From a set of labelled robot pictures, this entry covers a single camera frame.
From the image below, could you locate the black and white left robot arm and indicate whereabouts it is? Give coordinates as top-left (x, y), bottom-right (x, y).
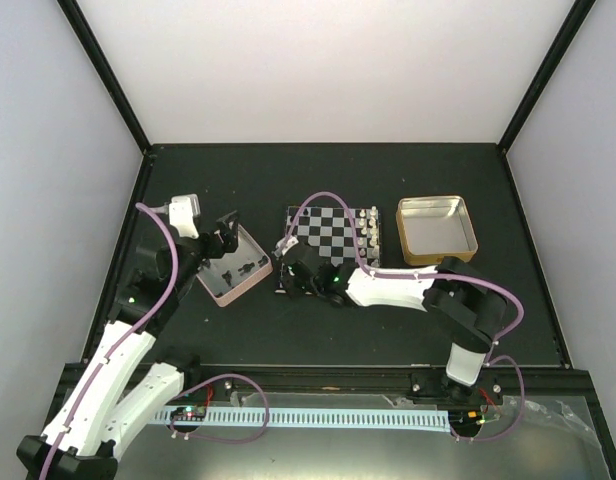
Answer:
top-left (16, 204), bottom-right (239, 479)

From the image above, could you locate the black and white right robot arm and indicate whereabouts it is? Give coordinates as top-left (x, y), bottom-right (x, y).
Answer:
top-left (275, 238), bottom-right (511, 403)

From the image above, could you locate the black chess piece in tin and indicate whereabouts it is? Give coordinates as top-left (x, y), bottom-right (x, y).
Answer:
top-left (238, 262), bottom-right (255, 276)
top-left (222, 270), bottom-right (232, 286)

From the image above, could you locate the left circuit board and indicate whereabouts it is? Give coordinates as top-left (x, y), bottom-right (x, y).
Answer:
top-left (170, 405), bottom-right (207, 422)

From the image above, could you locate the circuit board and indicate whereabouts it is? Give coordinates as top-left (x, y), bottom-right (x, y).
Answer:
top-left (170, 405), bottom-right (207, 422)
top-left (448, 410), bottom-right (501, 427)

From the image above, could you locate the right circuit board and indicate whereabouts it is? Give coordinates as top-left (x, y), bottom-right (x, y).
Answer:
top-left (448, 410), bottom-right (501, 427)

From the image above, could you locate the pink metal tin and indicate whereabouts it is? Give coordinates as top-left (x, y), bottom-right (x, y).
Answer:
top-left (197, 226), bottom-right (273, 307)

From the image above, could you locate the black and white chessboard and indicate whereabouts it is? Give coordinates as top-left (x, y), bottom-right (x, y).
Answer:
top-left (293, 206), bottom-right (382, 268)

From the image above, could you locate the gold metal tin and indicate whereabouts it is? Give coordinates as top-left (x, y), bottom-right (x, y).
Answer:
top-left (396, 195), bottom-right (479, 266)

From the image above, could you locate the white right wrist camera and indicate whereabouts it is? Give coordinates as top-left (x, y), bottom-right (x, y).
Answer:
top-left (273, 236), bottom-right (298, 259)

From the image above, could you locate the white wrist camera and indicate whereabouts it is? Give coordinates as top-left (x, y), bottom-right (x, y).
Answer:
top-left (152, 194), bottom-right (201, 239)
top-left (273, 236), bottom-right (298, 259)

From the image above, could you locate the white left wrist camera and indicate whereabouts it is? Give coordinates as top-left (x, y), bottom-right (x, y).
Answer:
top-left (152, 194), bottom-right (201, 239)

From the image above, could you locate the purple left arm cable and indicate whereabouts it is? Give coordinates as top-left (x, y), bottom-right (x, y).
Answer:
top-left (36, 202), bottom-right (269, 480)

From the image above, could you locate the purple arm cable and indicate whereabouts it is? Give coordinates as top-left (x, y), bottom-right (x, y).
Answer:
top-left (36, 202), bottom-right (269, 480)
top-left (275, 192), bottom-right (527, 444)

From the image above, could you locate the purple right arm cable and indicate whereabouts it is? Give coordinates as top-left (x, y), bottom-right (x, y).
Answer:
top-left (275, 192), bottom-right (527, 444)

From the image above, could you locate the light blue slotted cable duct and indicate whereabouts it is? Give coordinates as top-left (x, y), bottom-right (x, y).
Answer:
top-left (148, 406), bottom-right (451, 433)

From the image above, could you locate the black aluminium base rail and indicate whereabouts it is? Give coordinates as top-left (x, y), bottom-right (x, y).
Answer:
top-left (200, 361), bottom-right (594, 405)

